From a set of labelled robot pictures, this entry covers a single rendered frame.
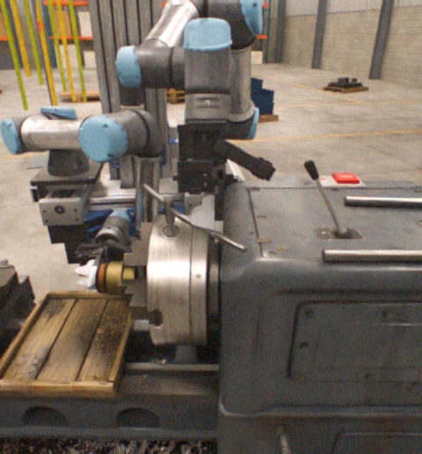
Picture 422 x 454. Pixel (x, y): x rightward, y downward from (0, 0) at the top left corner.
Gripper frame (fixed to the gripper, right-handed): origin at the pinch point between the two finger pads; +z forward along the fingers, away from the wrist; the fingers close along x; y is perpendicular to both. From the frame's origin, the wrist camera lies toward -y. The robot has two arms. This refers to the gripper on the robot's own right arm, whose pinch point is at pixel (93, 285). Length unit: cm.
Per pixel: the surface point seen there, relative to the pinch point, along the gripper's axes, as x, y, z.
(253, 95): -57, -90, -717
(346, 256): 18, -53, 16
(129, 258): 4.9, -8.4, -4.5
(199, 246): 13.3, -26.0, 4.0
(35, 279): -108, 107, -152
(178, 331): -3.1, -21.6, 11.8
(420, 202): 19, -77, -9
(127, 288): 1.8, -9.2, 3.5
